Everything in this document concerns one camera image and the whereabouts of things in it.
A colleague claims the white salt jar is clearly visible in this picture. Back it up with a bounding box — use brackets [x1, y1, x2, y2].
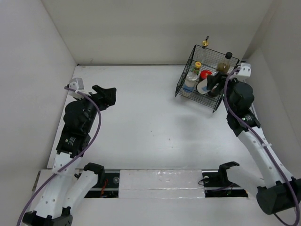
[196, 79, 211, 95]
[183, 72, 198, 93]

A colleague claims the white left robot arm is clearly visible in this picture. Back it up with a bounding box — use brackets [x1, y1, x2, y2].
[17, 85, 117, 226]

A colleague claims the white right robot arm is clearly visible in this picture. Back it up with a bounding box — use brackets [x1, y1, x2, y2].
[207, 73, 301, 219]

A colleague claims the red lid jar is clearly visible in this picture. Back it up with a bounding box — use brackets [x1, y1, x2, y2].
[207, 71, 220, 97]
[199, 70, 212, 81]

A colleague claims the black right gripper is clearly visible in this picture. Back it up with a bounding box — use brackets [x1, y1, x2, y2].
[206, 71, 243, 114]

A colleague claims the yellow cap sauce bottle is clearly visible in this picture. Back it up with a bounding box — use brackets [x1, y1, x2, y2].
[191, 62, 202, 74]

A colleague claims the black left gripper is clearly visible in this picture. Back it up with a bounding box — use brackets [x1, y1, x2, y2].
[76, 85, 116, 132]

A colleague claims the dark soy sauce bottle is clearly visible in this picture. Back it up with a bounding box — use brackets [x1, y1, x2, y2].
[216, 52, 232, 74]

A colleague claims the black wire rack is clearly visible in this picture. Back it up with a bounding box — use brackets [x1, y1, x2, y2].
[175, 45, 225, 112]

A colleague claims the clear glass oil bottle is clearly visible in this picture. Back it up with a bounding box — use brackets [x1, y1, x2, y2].
[199, 36, 209, 63]

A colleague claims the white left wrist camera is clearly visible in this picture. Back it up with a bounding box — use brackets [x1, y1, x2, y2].
[67, 78, 84, 98]

